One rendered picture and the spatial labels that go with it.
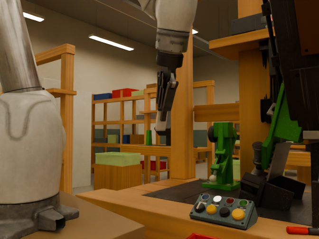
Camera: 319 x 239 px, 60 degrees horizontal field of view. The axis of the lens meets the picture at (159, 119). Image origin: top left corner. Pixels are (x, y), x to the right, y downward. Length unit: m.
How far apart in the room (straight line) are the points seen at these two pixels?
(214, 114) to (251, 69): 0.31
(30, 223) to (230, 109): 1.08
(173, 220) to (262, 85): 0.75
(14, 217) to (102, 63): 9.07
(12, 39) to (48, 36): 7.82
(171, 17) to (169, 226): 0.55
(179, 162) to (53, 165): 0.95
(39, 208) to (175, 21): 0.53
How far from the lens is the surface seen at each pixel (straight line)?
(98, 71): 9.43
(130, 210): 0.89
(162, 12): 0.75
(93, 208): 0.74
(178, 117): 1.48
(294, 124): 0.89
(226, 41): 1.27
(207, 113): 1.49
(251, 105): 1.31
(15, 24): 0.86
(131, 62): 10.54
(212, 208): 0.74
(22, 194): 0.61
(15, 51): 0.84
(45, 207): 0.63
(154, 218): 0.83
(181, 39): 0.75
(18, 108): 0.61
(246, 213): 0.73
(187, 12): 0.74
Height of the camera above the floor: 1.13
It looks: 3 degrees up
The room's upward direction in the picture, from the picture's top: straight up
